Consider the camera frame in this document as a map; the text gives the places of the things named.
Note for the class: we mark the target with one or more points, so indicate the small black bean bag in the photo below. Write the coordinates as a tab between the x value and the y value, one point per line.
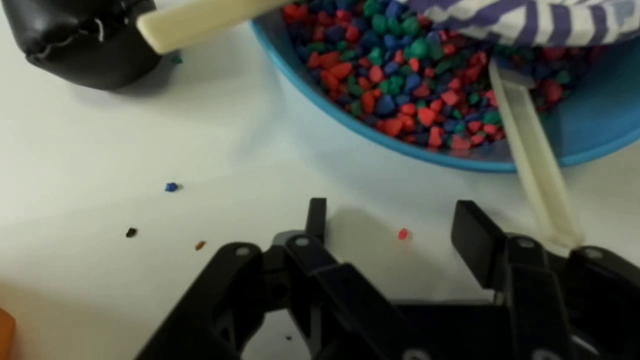
89	43

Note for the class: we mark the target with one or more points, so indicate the red crumb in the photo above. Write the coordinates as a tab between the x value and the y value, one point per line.
402	235

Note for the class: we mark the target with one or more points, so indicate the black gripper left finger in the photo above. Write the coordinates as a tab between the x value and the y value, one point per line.
337	310

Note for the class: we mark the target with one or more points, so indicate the blue bowl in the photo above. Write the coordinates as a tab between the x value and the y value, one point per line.
597	118

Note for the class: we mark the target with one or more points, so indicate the cream plastic spoon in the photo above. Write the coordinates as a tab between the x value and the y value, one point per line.
532	154

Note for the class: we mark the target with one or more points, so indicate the cream plastic stick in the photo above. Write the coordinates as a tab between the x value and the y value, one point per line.
193	21

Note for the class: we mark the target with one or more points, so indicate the black crumb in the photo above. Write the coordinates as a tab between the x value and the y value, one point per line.
131	232

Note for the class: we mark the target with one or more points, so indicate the patterned paper bowl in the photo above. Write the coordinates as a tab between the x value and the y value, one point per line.
536	23

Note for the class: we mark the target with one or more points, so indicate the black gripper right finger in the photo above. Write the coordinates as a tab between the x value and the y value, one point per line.
579	307

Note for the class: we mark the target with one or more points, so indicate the colored gravel crumbs in bowl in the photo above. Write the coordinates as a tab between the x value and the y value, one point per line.
411	80

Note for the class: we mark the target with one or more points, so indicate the blue crumb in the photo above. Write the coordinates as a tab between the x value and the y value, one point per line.
171	186

